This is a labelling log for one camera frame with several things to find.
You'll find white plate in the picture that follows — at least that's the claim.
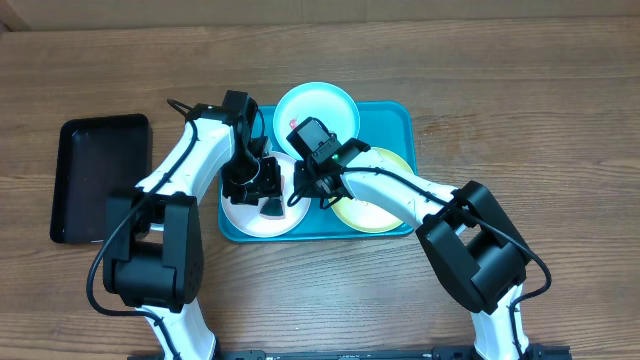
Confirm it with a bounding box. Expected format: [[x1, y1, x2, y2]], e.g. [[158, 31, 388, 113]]
[[219, 151, 311, 242]]

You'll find pink and black sponge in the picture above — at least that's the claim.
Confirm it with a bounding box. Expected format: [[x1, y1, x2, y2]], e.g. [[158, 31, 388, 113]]
[[260, 196, 284, 219]]

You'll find light blue plate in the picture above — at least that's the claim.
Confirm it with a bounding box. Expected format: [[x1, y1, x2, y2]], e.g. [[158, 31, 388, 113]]
[[272, 82, 360, 160]]

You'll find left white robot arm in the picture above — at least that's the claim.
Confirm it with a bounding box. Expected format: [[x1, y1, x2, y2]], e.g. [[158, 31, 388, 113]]
[[86, 91, 282, 359]]

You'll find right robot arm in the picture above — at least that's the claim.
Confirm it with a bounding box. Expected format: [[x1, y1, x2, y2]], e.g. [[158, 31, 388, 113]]
[[288, 139, 550, 359]]

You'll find teal plastic serving tray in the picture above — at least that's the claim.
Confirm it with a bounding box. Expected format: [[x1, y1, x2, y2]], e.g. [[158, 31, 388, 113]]
[[218, 101, 417, 243]]

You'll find black plastic tray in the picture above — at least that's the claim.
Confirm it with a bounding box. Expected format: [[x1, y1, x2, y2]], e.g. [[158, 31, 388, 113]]
[[50, 114, 152, 244]]

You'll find yellow-green plate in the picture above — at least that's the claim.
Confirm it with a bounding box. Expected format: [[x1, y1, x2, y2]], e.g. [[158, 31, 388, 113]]
[[329, 146, 416, 234]]

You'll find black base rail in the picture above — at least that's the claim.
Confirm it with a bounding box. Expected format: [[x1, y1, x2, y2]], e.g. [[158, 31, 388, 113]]
[[127, 345, 574, 360]]

